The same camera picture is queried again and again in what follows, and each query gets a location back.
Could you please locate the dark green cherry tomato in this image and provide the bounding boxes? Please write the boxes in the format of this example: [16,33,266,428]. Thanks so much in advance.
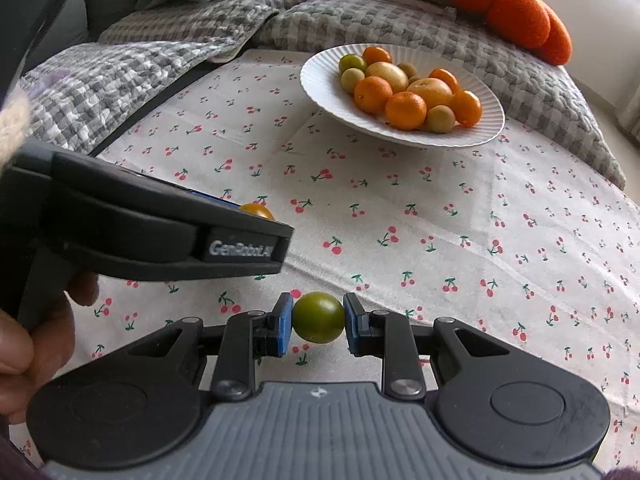
[292,292,346,344]

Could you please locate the person's left hand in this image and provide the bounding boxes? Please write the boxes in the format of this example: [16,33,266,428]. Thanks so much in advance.
[0,272,101,426]

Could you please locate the yellow-orange cherry tomato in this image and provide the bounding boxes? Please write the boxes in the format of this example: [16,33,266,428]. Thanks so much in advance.
[239,202,275,221]

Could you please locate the grey checked quilted blanket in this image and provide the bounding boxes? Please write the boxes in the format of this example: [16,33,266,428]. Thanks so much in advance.
[20,0,628,191]

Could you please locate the yellow pear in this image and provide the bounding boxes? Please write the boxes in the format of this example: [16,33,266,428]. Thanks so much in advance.
[365,61,410,88]

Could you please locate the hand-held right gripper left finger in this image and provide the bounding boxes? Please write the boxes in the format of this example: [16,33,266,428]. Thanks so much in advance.
[135,294,296,402]

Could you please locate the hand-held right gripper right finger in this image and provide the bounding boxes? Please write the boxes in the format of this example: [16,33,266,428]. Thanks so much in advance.
[342,293,511,402]

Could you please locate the white ribbed plate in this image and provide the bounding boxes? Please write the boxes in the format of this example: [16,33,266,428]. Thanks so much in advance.
[300,43,506,148]

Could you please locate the cherry print cloth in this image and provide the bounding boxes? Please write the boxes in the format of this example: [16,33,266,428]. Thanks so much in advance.
[10,47,640,480]

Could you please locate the dark maroon clothing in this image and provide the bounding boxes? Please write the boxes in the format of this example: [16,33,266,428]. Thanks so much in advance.
[0,432,41,480]

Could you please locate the orange tangerine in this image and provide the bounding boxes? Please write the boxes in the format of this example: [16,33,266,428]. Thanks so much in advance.
[384,91,428,131]
[354,76,394,114]

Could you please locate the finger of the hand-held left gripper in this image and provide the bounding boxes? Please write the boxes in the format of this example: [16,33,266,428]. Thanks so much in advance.
[187,189,243,209]

